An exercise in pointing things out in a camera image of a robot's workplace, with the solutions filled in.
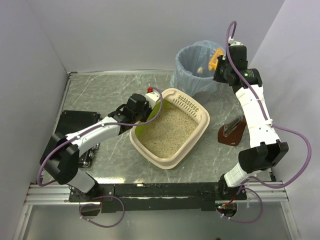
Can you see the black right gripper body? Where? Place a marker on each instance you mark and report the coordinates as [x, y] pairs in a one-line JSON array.
[[219, 69]]

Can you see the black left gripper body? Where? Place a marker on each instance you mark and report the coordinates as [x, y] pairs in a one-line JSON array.
[[144, 116]]

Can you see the orange plastic litter scoop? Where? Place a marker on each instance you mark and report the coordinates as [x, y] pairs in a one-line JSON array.
[[213, 62]]

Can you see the beige green litter box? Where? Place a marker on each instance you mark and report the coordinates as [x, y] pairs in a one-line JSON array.
[[189, 106]]

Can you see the brown wooden metronome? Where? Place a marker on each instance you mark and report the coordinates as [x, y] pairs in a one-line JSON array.
[[231, 133]]

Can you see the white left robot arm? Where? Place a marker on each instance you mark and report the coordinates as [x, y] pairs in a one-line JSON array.
[[61, 156]]

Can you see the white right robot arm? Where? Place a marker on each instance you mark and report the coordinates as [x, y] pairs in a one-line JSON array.
[[266, 148]]

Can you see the beige cat litter pellets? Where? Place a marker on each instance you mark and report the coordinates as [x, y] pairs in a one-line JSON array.
[[164, 136]]

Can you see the grey bin with blue bag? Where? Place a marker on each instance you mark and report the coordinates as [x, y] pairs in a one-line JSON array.
[[191, 74]]

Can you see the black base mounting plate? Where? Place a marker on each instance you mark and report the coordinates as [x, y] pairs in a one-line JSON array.
[[116, 197]]

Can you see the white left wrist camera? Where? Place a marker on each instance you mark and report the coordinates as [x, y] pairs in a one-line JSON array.
[[152, 96]]

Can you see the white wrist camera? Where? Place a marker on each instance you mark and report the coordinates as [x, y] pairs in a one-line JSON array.
[[232, 42], [152, 96]]

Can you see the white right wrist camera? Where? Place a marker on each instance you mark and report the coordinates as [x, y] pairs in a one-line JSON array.
[[232, 42]]

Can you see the aluminium frame rail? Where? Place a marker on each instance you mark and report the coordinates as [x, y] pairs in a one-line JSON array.
[[55, 194]]

